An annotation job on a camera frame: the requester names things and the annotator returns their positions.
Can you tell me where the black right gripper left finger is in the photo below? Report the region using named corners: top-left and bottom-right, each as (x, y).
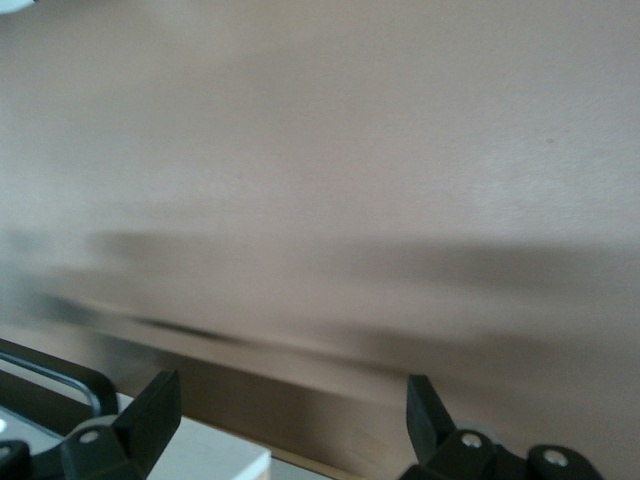
top-left (58, 369), bottom-right (182, 480)

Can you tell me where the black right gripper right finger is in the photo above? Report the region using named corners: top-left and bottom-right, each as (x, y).
top-left (399, 374), bottom-right (529, 480)

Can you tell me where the white drawer front wood edge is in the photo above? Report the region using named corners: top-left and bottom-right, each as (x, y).
top-left (0, 357), bottom-right (274, 480)

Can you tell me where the black drawer handle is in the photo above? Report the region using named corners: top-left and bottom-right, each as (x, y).
top-left (0, 338), bottom-right (120, 451)

